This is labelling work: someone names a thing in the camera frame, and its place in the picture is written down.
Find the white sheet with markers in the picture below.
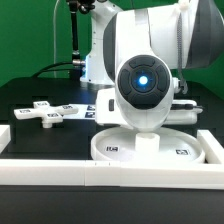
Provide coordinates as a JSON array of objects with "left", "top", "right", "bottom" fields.
[{"left": 63, "top": 104, "right": 95, "bottom": 120}]

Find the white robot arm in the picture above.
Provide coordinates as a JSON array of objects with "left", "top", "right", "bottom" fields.
[{"left": 84, "top": 0, "right": 224, "bottom": 132}]

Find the white U-shaped fence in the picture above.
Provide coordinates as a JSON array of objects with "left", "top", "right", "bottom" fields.
[{"left": 0, "top": 128, "right": 224, "bottom": 190}]

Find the black camera stand pole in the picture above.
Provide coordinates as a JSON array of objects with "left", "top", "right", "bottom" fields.
[{"left": 66, "top": 0, "right": 95, "bottom": 80}]

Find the white cable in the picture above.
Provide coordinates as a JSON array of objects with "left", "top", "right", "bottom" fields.
[{"left": 52, "top": 0, "right": 63, "bottom": 79}]

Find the white cross-shaped table base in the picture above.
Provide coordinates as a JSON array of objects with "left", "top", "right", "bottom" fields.
[{"left": 14, "top": 101, "right": 79, "bottom": 128}]

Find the black cable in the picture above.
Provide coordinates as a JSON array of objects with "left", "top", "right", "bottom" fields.
[{"left": 31, "top": 61, "right": 83, "bottom": 78}]

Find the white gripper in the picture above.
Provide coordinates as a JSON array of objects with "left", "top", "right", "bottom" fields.
[{"left": 95, "top": 87, "right": 204, "bottom": 128}]

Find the white round table top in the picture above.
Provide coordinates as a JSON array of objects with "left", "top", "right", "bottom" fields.
[{"left": 91, "top": 127, "right": 205, "bottom": 164}]

